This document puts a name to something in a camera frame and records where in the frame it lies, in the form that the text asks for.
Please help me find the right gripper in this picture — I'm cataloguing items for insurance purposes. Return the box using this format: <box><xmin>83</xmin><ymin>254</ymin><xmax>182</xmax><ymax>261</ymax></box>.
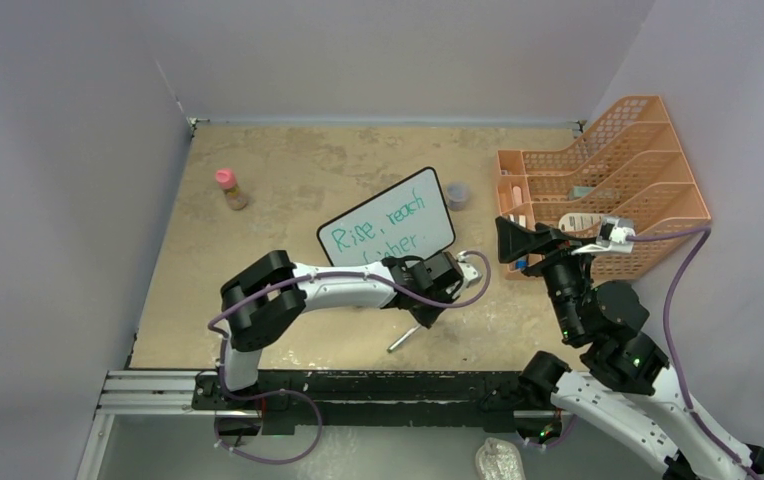
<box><xmin>493</xmin><ymin>217</ymin><xmax>596</xmax><ymax>341</ymax></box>

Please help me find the green whiteboard marker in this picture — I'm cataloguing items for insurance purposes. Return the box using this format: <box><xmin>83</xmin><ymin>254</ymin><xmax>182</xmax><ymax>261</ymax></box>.
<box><xmin>386</xmin><ymin>325</ymin><xmax>423</xmax><ymax>353</ymax></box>

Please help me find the small whiteboard black frame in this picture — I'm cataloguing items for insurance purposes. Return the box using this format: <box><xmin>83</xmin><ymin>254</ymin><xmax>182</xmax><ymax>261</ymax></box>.
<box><xmin>316</xmin><ymin>167</ymin><xmax>456</xmax><ymax>267</ymax></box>

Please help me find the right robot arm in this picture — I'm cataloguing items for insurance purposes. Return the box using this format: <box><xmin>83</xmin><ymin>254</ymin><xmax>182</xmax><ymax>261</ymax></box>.
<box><xmin>495</xmin><ymin>216</ymin><xmax>764</xmax><ymax>479</ymax></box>

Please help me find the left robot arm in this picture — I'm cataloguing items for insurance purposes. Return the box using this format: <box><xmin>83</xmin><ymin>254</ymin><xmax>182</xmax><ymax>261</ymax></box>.
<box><xmin>209</xmin><ymin>250</ymin><xmax>482</xmax><ymax>409</ymax></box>

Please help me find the white label card in organizer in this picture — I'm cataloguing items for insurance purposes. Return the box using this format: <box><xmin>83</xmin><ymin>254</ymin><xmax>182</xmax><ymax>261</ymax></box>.
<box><xmin>558</xmin><ymin>213</ymin><xmax>604</xmax><ymax>233</ymax></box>

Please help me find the clear jar of paperclips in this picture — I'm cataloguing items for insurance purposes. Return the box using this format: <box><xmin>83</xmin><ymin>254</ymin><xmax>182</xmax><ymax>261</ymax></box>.
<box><xmin>445</xmin><ymin>182</ymin><xmax>471</xmax><ymax>211</ymax></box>

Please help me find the orange plastic file organizer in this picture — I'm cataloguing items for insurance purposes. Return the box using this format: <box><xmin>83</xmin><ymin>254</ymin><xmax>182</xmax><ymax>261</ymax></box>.
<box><xmin>494</xmin><ymin>95</ymin><xmax>711</xmax><ymax>280</ymax></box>

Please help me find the clear plastic bag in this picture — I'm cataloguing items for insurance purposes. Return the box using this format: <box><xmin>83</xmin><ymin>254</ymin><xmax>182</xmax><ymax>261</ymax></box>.
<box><xmin>475</xmin><ymin>437</ymin><xmax>526</xmax><ymax>480</ymax></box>

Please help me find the pink cap bottle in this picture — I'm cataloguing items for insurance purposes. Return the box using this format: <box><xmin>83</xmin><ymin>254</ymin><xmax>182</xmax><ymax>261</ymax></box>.
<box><xmin>215</xmin><ymin>168</ymin><xmax>247</xmax><ymax>210</ymax></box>

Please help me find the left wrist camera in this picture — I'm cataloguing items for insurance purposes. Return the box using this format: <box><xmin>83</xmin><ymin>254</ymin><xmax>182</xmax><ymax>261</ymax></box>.
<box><xmin>456</xmin><ymin>252</ymin><xmax>483</xmax><ymax>291</ymax></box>

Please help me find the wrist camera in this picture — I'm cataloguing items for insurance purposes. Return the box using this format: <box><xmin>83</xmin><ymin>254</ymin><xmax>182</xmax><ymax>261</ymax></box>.
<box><xmin>456</xmin><ymin>252</ymin><xmax>483</xmax><ymax>291</ymax></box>
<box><xmin>571</xmin><ymin>216</ymin><xmax>635</xmax><ymax>256</ymax></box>

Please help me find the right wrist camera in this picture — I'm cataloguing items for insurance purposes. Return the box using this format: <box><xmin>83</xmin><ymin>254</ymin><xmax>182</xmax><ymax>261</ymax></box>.
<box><xmin>571</xmin><ymin>216</ymin><xmax>635</xmax><ymax>256</ymax></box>

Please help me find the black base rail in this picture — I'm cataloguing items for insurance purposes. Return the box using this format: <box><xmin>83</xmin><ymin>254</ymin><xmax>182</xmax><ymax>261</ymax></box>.
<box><xmin>189</xmin><ymin>368</ymin><xmax>585</xmax><ymax>439</ymax></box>

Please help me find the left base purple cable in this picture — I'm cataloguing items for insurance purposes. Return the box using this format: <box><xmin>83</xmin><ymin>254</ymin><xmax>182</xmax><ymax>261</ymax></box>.
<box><xmin>212</xmin><ymin>387</ymin><xmax>325</xmax><ymax>466</ymax></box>

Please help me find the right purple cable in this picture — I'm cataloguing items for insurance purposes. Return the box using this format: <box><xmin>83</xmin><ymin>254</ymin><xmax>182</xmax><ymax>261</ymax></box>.
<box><xmin>623</xmin><ymin>226</ymin><xmax>764</xmax><ymax>480</ymax></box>

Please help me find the aluminium frame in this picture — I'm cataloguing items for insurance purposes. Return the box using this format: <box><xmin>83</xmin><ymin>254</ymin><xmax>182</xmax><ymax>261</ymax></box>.
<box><xmin>77</xmin><ymin>369</ymin><xmax>698</xmax><ymax>480</ymax></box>

